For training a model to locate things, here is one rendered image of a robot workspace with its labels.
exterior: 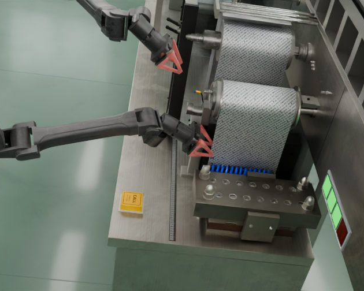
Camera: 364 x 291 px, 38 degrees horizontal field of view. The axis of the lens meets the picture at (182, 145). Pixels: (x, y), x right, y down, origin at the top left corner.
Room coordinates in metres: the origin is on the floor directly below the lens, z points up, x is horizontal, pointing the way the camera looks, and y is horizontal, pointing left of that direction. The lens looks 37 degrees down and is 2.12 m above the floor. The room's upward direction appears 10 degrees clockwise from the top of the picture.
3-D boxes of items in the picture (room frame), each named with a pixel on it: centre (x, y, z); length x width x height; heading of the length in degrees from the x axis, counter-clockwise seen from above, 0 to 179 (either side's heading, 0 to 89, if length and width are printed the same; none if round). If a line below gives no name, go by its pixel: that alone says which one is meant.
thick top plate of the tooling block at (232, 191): (1.30, -0.26, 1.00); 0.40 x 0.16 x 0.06; 96
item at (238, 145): (1.41, -0.21, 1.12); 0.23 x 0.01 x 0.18; 96
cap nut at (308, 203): (1.27, -0.43, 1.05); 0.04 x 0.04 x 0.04
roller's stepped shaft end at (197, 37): (1.70, 0.02, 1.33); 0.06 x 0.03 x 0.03; 96
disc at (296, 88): (1.48, -0.34, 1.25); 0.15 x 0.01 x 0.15; 6
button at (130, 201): (1.27, 0.13, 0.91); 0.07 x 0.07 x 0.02; 6
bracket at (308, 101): (1.49, -0.38, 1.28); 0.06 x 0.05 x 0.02; 96
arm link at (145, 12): (1.47, 0.22, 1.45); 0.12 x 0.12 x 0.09; 6
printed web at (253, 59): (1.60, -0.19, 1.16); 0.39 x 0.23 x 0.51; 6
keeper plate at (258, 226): (1.20, -0.29, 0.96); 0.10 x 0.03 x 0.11; 96
